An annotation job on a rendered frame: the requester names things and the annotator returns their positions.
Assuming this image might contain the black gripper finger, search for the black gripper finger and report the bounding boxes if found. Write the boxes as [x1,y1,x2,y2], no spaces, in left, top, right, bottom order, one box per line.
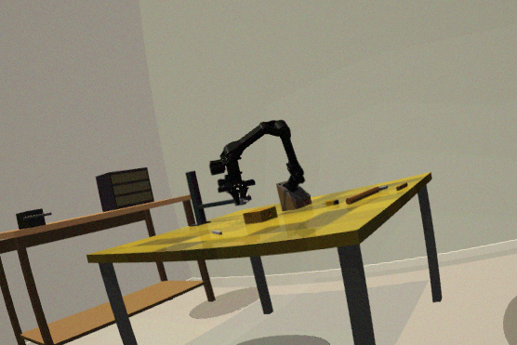
[239,187,249,200]
[226,190,239,205]

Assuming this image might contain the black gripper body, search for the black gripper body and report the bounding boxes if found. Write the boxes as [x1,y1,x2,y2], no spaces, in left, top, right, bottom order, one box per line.
[218,169,256,192]

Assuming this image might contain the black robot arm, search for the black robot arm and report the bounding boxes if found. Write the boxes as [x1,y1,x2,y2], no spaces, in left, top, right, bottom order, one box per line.
[209,120,305,193]

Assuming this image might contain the yellow screwdriver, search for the yellow screwdriver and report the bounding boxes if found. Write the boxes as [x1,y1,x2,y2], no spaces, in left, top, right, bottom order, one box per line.
[325,199,338,206]

